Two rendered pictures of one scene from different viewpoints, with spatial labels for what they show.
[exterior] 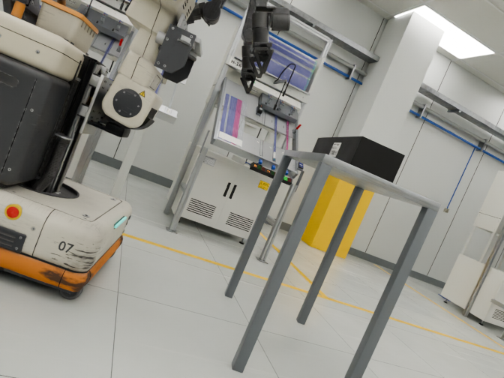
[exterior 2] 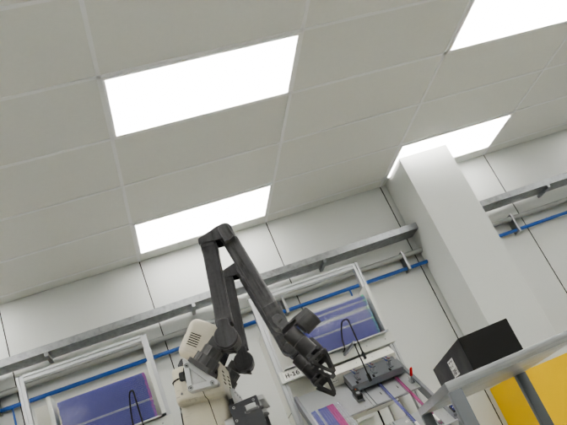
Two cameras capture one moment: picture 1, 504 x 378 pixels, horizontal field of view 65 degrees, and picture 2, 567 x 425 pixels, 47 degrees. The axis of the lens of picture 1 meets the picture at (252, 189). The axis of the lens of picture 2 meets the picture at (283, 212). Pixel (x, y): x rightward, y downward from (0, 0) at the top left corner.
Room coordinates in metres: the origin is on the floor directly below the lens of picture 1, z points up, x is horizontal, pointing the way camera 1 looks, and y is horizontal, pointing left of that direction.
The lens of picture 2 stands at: (-0.76, -0.05, 0.65)
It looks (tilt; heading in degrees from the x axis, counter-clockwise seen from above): 23 degrees up; 3
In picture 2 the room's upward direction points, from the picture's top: 24 degrees counter-clockwise
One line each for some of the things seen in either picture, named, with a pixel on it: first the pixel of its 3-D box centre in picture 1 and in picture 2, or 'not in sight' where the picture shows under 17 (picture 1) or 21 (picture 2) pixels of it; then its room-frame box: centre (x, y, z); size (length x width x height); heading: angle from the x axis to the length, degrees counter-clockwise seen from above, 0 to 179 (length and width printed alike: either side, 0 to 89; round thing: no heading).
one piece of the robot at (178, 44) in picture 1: (178, 49); (249, 420); (1.58, 0.48, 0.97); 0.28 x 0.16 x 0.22; 8
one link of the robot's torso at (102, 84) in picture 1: (121, 113); not in sight; (1.62, 0.61, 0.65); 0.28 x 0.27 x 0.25; 8
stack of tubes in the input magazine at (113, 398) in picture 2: not in sight; (108, 411); (2.91, 1.54, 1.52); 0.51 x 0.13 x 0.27; 109
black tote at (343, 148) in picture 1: (349, 157); (472, 361); (1.69, -0.33, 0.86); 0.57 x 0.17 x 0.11; 8
